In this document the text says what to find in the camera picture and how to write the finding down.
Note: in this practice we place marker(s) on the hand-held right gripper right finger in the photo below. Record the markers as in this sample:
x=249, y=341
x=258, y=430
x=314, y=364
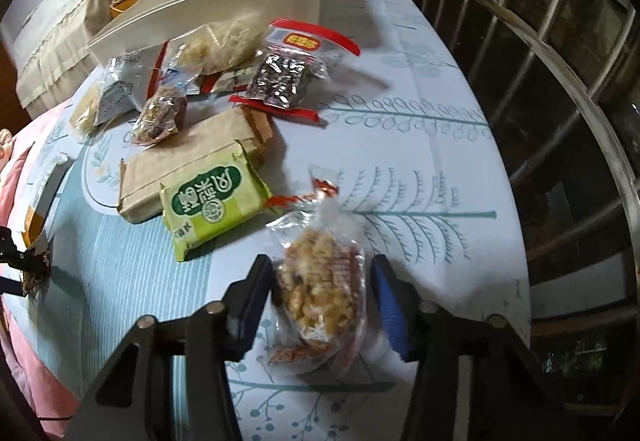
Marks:
x=392, y=313

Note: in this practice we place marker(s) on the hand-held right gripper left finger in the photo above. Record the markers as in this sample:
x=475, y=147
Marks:
x=255, y=303

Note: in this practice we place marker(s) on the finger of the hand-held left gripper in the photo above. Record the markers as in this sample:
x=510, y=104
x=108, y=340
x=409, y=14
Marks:
x=12, y=258

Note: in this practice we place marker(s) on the clear peanut candy packet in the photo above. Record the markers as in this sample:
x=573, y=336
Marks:
x=320, y=291

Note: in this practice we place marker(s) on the green snack packet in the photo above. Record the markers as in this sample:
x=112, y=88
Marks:
x=212, y=201

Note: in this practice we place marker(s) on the small pale snack packet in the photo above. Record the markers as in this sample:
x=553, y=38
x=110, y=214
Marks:
x=84, y=113

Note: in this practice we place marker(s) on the brown paper snack packet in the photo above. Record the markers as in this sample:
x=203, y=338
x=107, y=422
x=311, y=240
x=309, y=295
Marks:
x=165, y=166

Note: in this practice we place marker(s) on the white silver printed snack packet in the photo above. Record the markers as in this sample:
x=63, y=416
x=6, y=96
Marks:
x=120, y=86

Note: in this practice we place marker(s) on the clear brown nut snack packet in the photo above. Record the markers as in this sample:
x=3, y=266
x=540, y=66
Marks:
x=160, y=116

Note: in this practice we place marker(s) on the red white small packet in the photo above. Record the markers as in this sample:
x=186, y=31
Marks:
x=282, y=76

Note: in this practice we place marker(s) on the clear pale floss snack packet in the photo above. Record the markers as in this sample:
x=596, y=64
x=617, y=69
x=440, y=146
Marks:
x=227, y=43

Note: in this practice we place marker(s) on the white plastic bin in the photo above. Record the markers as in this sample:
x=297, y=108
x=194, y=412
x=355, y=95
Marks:
x=250, y=1

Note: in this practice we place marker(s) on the pink blanket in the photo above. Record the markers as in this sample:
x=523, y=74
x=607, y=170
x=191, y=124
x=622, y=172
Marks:
x=30, y=371

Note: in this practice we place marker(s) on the printed tablecloth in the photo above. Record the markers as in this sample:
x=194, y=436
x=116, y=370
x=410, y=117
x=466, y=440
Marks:
x=425, y=171

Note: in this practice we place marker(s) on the beige cloth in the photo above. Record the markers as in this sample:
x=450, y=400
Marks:
x=55, y=21

